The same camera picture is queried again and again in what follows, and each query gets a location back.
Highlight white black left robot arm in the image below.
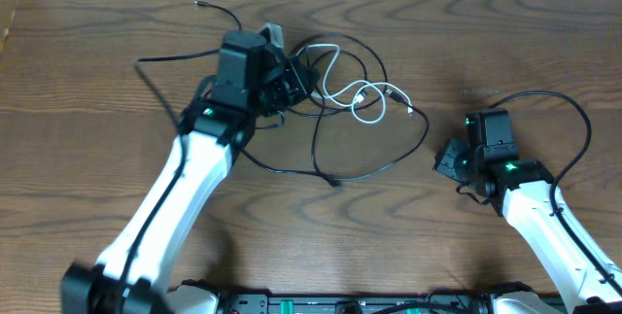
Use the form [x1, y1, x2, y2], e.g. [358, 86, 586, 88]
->
[60, 23, 319, 313]

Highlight black USB cable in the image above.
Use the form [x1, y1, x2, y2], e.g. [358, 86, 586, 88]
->
[193, 0, 431, 188]

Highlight white USB cable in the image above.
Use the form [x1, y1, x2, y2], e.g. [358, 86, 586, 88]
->
[304, 43, 414, 125]

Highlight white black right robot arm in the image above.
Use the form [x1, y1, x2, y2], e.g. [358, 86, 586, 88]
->
[433, 109, 621, 313]

